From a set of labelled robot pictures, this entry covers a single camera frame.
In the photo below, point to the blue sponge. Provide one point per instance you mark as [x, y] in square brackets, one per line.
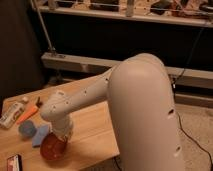
[42, 132]

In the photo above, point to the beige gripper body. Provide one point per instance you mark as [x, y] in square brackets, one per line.
[63, 128]

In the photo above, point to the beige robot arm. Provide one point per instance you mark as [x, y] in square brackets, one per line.
[142, 110]

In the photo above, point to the orange handled tool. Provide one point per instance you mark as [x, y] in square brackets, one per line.
[33, 109]

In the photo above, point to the red ceramic bowl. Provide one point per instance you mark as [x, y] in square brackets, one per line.
[52, 148]

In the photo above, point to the red and white box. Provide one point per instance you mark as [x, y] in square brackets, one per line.
[14, 163]

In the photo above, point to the cluttered wooden shelf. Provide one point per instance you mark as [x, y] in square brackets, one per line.
[136, 12]

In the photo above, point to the metal lamp stand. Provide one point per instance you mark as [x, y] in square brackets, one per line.
[51, 48]

